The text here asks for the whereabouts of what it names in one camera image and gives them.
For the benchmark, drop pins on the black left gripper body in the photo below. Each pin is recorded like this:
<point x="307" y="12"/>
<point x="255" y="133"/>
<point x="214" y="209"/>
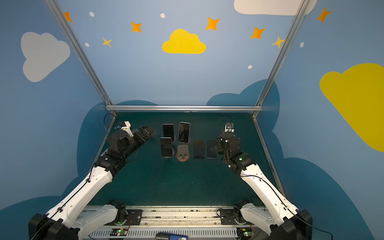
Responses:
<point x="142" y="133"/>

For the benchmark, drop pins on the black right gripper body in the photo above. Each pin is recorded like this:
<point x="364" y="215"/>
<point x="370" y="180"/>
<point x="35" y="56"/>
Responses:
<point x="228" y="139"/>

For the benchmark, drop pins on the green phone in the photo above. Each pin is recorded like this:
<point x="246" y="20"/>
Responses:
<point x="166" y="147"/>

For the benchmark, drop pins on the wooden round phone stand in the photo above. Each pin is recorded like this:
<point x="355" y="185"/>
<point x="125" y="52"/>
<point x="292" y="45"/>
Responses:
<point x="183" y="153"/>

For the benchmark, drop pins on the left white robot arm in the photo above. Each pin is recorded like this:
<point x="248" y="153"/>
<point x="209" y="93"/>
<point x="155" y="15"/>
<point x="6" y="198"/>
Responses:
<point x="62" y="222"/>

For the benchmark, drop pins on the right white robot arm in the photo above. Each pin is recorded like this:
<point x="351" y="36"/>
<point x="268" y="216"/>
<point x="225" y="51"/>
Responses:
<point x="283" y="220"/>

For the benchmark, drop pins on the pink phone back left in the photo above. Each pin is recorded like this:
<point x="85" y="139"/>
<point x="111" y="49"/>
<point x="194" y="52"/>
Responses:
<point x="168" y="131"/>

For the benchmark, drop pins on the blue black tool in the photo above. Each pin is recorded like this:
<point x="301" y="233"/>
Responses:
<point x="168" y="236"/>

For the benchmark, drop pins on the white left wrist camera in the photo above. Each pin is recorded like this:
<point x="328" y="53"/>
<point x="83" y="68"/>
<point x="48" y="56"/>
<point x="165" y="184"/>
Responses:
<point x="125" y="126"/>

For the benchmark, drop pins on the horizontal aluminium frame bar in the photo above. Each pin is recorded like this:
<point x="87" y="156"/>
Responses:
<point x="156" y="108"/>

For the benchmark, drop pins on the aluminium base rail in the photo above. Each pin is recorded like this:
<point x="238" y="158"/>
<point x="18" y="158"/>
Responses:
<point x="195" y="222"/>

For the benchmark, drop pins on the left aluminium frame post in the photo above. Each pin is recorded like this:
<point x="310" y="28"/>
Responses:
<point x="64" y="24"/>

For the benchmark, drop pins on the aluminium frame post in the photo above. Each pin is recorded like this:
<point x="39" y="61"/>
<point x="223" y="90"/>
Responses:
<point x="64" y="24"/>
<point x="291" y="34"/>

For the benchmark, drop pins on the right aluminium frame post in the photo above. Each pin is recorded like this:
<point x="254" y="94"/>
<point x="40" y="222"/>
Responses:
<point x="291" y="34"/>

